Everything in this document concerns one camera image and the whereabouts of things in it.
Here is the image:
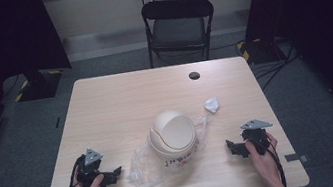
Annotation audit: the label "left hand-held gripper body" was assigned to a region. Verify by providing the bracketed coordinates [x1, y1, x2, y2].
[71, 145, 109, 187]

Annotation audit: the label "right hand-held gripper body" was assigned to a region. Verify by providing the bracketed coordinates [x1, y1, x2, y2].
[238, 115, 278, 159]

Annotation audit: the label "person's right hand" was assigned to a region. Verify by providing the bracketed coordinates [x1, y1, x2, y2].
[243, 130, 286, 186]

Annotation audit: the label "clear plastic bag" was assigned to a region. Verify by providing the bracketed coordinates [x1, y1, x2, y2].
[118, 112, 220, 187]

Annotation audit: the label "grey tape strip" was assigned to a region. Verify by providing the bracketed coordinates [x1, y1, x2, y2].
[283, 150, 310, 167]

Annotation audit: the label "crumpled white paper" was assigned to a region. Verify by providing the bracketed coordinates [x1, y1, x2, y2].
[202, 95, 222, 116]

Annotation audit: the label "small black floor strip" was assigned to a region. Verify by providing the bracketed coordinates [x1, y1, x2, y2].
[53, 116, 64, 130]

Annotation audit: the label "cream swing-lid trash can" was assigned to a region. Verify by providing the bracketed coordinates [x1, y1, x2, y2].
[144, 106, 203, 171]

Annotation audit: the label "black stand base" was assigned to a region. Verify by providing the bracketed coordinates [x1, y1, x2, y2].
[9, 64, 67, 104]
[234, 34, 287, 69]

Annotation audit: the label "black folding chair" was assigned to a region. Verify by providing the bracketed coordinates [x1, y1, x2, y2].
[139, 0, 223, 71]

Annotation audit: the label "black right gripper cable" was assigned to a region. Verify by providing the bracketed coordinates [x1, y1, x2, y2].
[251, 131, 289, 187]

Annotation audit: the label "black floor cables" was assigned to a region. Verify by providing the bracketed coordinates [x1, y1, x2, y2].
[246, 39, 305, 94]

